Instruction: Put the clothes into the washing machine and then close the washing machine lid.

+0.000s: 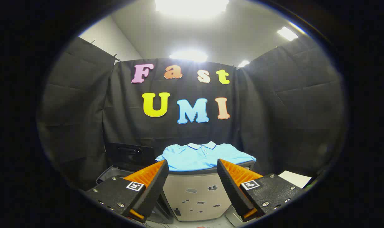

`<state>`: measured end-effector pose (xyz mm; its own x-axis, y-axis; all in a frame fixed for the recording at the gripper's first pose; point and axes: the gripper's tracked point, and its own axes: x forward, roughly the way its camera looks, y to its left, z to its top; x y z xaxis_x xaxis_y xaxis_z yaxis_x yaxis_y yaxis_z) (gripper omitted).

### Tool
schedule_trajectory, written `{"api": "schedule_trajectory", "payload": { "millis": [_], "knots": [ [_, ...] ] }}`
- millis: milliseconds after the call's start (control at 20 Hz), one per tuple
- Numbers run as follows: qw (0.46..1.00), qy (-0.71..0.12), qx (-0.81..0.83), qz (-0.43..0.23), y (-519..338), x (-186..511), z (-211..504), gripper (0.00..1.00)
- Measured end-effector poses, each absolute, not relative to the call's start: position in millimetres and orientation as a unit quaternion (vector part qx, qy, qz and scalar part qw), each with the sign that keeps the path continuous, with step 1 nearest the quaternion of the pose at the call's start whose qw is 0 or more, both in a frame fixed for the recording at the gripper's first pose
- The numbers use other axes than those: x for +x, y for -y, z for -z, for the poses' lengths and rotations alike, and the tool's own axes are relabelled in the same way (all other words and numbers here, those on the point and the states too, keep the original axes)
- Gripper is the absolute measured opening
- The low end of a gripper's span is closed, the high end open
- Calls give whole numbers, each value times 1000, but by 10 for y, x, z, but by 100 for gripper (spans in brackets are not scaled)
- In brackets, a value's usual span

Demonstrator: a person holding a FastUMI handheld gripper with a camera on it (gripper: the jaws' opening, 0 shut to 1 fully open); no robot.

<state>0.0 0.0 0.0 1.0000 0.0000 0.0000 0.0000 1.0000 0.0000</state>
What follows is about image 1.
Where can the small ceiling light panel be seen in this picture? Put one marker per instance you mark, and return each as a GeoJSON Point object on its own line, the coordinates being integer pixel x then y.
{"type": "Point", "coordinates": [243, 63]}

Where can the dark grey washing machine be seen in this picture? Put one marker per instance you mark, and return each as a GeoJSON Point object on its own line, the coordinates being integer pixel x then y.
{"type": "Point", "coordinates": [111, 173]}

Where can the black backdrop cloth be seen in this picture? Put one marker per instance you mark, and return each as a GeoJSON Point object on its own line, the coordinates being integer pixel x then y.
{"type": "Point", "coordinates": [274, 110]}

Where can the large ceiling light panel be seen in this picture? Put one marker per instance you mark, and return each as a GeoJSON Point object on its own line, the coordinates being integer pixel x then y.
{"type": "Point", "coordinates": [192, 7]}

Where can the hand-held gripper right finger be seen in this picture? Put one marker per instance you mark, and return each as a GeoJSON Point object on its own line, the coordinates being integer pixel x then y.
{"type": "Point", "coordinates": [231, 186]}

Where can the white paper sheet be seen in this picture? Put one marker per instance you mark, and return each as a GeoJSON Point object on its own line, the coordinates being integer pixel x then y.
{"type": "Point", "coordinates": [294, 179]}

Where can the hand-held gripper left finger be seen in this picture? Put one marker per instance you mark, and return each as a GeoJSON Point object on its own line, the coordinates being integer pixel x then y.
{"type": "Point", "coordinates": [154, 186]}

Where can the grey cabinet with dark top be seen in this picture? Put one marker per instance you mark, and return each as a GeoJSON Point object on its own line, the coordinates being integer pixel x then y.
{"type": "Point", "coordinates": [195, 193]}

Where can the light blue polo shirt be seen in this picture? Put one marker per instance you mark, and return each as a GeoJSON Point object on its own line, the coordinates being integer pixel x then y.
{"type": "Point", "coordinates": [192, 156]}

